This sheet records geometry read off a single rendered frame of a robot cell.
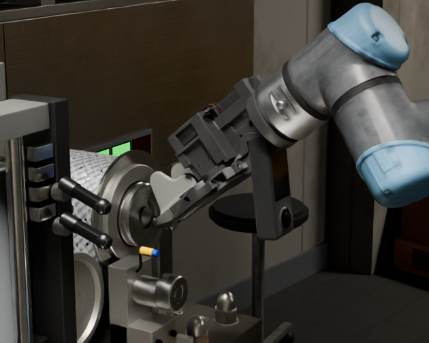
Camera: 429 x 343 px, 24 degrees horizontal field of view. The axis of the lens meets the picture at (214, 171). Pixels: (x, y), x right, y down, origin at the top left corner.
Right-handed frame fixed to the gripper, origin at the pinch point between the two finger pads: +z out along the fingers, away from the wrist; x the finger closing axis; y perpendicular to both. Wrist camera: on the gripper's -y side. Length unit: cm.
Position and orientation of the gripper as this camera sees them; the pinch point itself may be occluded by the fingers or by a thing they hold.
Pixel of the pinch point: (169, 223)
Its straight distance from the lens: 115.8
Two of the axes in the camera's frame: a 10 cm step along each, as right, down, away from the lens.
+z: -6.6, 5.2, 5.4
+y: -5.5, -8.2, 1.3
